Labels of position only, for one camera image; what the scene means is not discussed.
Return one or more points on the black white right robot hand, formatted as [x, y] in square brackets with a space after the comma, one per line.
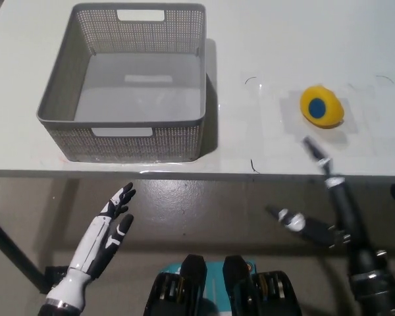
[344, 210]

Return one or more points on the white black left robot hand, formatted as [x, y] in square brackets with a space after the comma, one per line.
[85, 243]

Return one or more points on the yellow rubber duck toy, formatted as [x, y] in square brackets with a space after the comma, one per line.
[329, 108]

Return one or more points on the black floor foot plate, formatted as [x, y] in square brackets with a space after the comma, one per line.
[54, 274]

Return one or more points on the black table leg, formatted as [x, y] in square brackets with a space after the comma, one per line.
[16, 250]

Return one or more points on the black teal robot body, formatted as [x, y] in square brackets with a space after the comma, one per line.
[191, 286]

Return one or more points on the grey perforated plastic basket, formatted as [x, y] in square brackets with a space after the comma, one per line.
[141, 85]

